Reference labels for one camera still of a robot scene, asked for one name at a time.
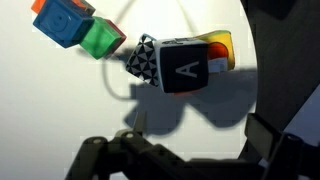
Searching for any soft cube with letter A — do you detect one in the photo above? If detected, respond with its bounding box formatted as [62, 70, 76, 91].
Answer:
[153, 37, 210, 95]

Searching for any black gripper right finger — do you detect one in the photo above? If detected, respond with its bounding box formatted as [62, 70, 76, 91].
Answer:
[244, 112, 320, 180]

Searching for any soft cube with red circle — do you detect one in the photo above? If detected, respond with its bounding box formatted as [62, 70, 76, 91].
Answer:
[196, 29, 237, 73]

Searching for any orange wooden block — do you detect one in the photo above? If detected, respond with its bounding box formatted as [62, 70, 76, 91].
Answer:
[30, 0, 48, 14]

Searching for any soft cube with triangle pattern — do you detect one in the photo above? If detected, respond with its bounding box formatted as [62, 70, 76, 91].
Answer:
[125, 33, 161, 88]

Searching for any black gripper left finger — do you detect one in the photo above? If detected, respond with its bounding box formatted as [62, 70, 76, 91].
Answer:
[64, 111, 201, 180]

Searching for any green wooden block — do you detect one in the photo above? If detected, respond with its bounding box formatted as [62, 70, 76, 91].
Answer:
[79, 16, 122, 61]

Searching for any gray wooden block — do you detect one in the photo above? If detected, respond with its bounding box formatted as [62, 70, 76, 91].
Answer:
[79, 0, 97, 16]

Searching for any red wooden block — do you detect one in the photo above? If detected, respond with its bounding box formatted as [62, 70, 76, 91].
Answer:
[105, 19, 128, 51]

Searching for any blue wooden block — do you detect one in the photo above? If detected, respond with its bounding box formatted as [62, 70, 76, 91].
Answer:
[32, 0, 95, 49]

